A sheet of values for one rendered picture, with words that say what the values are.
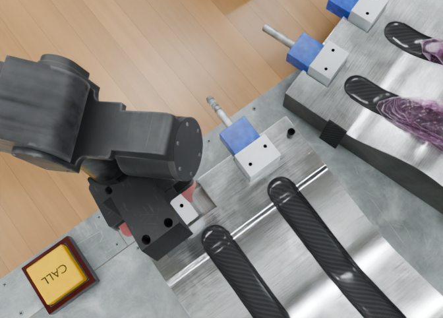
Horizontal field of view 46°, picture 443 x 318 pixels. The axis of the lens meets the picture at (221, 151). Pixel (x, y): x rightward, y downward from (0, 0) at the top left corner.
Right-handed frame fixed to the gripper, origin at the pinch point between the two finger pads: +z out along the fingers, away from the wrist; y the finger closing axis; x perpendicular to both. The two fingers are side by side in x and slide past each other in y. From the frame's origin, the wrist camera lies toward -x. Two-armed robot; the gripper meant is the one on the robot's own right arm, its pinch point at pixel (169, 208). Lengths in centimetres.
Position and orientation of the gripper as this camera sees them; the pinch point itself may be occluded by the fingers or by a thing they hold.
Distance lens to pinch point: 65.2
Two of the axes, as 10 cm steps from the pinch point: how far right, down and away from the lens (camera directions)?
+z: 3.2, 4.5, 8.3
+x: -5.1, -6.6, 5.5
